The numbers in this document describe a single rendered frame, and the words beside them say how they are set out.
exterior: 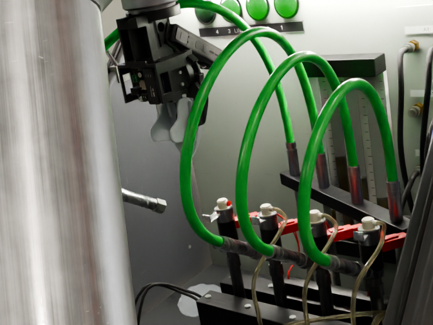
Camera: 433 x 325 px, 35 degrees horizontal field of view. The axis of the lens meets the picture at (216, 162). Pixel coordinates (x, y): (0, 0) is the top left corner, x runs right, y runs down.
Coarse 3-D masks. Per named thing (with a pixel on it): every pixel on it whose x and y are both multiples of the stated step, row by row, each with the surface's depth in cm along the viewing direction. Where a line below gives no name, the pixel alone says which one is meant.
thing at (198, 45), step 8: (176, 24) 90; (176, 32) 90; (184, 32) 91; (168, 40) 90; (176, 40) 90; (184, 40) 91; (192, 40) 92; (200, 40) 94; (184, 48) 92; (192, 48) 92; (200, 48) 94; (208, 48) 95; (216, 48) 96; (200, 56) 94; (208, 56) 95; (216, 56) 97; (200, 64) 97; (208, 64) 97
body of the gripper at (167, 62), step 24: (120, 24) 87; (144, 24) 86; (168, 24) 90; (144, 48) 89; (168, 48) 90; (120, 72) 90; (144, 72) 88; (168, 72) 88; (192, 72) 91; (144, 96) 90; (168, 96) 88
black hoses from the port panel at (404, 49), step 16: (432, 48) 99; (400, 64) 101; (400, 80) 101; (400, 96) 102; (400, 112) 102; (400, 128) 104; (432, 128) 102; (400, 144) 105; (400, 160) 106; (416, 176) 108
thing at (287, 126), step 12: (180, 0) 102; (192, 0) 103; (204, 0) 104; (216, 12) 105; (228, 12) 106; (240, 24) 107; (108, 36) 98; (108, 48) 98; (264, 48) 110; (264, 60) 111; (276, 96) 114; (288, 120) 115; (288, 132) 116; (288, 144) 116
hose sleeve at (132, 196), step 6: (126, 192) 103; (132, 192) 104; (126, 198) 103; (132, 198) 104; (138, 198) 104; (144, 198) 105; (150, 198) 106; (138, 204) 105; (144, 204) 105; (150, 204) 106; (156, 204) 106
